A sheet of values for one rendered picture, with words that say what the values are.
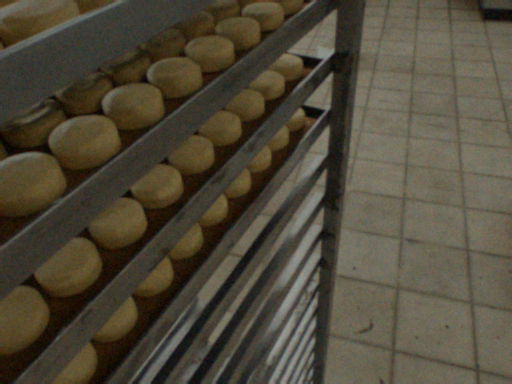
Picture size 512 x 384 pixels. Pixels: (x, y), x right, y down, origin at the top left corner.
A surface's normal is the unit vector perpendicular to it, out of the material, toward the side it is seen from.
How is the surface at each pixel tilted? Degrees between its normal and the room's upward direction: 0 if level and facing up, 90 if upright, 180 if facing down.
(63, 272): 0
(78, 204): 90
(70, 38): 90
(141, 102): 0
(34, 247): 90
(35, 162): 0
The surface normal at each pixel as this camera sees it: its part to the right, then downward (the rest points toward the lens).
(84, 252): -0.06, -0.75
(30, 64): 0.87, 0.29
